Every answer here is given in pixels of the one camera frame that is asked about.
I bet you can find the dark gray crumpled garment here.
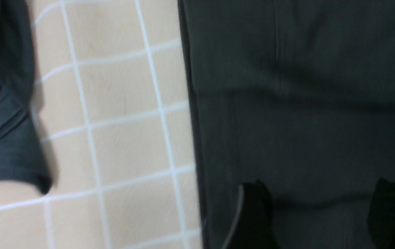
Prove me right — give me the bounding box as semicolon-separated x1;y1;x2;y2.
0;0;52;194

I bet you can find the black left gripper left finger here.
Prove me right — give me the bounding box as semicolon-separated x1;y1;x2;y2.
222;180;279;249

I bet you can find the gray long-sleeved shirt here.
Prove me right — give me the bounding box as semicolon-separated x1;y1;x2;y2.
178;0;395;249

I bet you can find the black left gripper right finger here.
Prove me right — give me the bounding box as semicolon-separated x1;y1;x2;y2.
367;178;395;249

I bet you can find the beige checkered tablecloth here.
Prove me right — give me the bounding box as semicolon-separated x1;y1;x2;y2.
0;0;203;249

